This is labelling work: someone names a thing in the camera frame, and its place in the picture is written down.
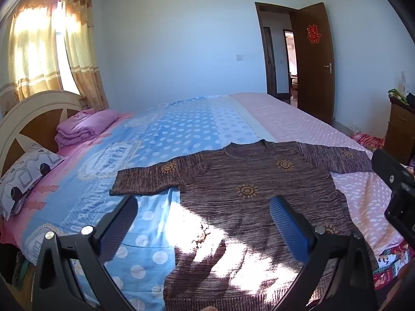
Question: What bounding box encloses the white patterned pillow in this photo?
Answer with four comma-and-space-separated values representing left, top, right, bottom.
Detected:
0, 143, 65, 221

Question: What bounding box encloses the cartoon printed cloth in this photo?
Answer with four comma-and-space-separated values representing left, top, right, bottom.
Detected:
372, 239, 415, 291

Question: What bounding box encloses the cream wooden headboard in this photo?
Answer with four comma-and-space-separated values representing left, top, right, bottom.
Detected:
0, 91, 85, 176

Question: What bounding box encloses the brown knitted sweater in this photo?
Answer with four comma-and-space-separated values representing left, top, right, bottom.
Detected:
109, 139, 378, 311

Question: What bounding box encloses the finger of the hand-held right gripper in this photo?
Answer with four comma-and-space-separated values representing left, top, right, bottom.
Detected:
371, 149, 414, 198

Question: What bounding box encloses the brown wooden door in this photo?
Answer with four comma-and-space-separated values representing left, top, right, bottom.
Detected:
289, 2, 335, 124

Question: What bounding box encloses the yellow patterned curtain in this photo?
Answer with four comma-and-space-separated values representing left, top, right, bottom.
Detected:
61, 0, 109, 111
0, 0, 67, 115

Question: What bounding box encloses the brown wooden cabinet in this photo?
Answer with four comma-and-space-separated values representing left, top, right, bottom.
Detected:
383, 98, 415, 166

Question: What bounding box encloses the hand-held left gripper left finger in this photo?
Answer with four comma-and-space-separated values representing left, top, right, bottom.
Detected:
32, 196, 139, 311

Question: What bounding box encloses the blue pink dotted bed sheet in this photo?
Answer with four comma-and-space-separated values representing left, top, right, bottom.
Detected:
0, 92, 415, 311

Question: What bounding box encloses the red patterned bag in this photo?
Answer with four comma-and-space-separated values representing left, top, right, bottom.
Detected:
351, 131, 385, 151

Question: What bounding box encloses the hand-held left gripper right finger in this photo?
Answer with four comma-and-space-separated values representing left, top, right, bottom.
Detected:
269, 196, 380, 311

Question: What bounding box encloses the green cloth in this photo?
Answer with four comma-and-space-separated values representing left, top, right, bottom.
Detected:
388, 88, 410, 105

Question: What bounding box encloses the red paper door decoration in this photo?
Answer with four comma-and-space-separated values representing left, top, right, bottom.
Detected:
306, 23, 322, 45

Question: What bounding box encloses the dark wooden door frame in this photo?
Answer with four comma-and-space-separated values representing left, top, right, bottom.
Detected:
255, 2, 299, 105

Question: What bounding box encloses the folded pink blanket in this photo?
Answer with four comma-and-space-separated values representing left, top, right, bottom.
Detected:
55, 108, 120, 148

